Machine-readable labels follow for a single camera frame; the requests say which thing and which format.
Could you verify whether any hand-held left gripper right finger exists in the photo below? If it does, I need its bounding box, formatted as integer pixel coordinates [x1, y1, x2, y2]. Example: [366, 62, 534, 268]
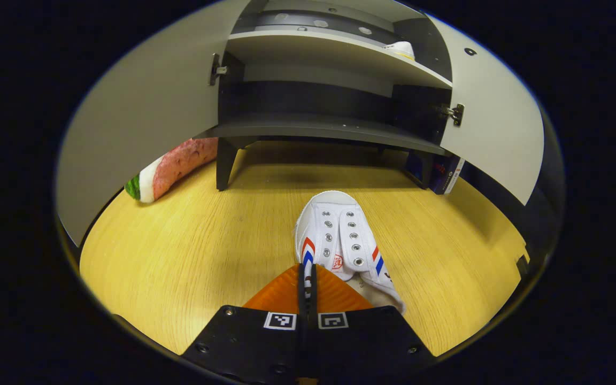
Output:
[308, 263, 437, 383]

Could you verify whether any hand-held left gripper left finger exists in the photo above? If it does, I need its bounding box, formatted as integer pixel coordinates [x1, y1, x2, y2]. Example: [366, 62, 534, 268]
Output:
[180, 263, 309, 385]

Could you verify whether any white striped shoe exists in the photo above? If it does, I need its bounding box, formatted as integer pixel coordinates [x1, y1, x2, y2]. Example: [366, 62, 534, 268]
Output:
[383, 41, 415, 61]
[294, 191, 406, 315]

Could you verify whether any white shoe cabinet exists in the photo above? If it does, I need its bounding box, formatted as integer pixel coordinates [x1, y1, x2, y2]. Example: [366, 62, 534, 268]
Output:
[209, 0, 461, 191]

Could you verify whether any white cabinet door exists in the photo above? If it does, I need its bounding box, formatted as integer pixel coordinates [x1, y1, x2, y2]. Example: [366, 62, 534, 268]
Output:
[56, 0, 250, 247]
[428, 15, 545, 206]

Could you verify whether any small blue white box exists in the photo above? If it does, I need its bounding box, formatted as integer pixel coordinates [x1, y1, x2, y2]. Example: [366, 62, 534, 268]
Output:
[428, 155, 466, 195]

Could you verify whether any watermelon slice plush toy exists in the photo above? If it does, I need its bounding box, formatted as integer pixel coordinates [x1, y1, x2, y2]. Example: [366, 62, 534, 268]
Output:
[125, 137, 219, 204]

